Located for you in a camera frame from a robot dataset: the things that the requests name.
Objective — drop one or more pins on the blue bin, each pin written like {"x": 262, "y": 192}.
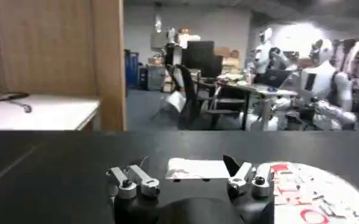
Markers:
{"x": 132, "y": 68}

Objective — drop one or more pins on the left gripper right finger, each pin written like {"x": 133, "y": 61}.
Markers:
{"x": 246, "y": 179}

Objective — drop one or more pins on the white humanoid robot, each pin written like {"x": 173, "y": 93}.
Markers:
{"x": 322, "y": 85}
{"x": 264, "y": 51}

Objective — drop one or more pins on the white side table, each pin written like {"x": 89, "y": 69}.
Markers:
{"x": 45, "y": 112}

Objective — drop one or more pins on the wooden partition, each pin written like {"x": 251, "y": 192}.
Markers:
{"x": 60, "y": 45}

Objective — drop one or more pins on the white printed shirt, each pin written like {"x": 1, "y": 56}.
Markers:
{"x": 319, "y": 188}

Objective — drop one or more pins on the white standing desk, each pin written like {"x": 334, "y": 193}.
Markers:
{"x": 267, "y": 94}

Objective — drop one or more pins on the shelf with boxes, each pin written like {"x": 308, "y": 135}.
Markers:
{"x": 173, "y": 39}

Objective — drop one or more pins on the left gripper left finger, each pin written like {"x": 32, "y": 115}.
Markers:
{"x": 136, "y": 182}

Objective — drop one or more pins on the black office chair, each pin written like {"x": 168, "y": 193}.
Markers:
{"x": 191, "y": 100}

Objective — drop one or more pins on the black monitor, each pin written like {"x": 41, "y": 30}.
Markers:
{"x": 202, "y": 58}

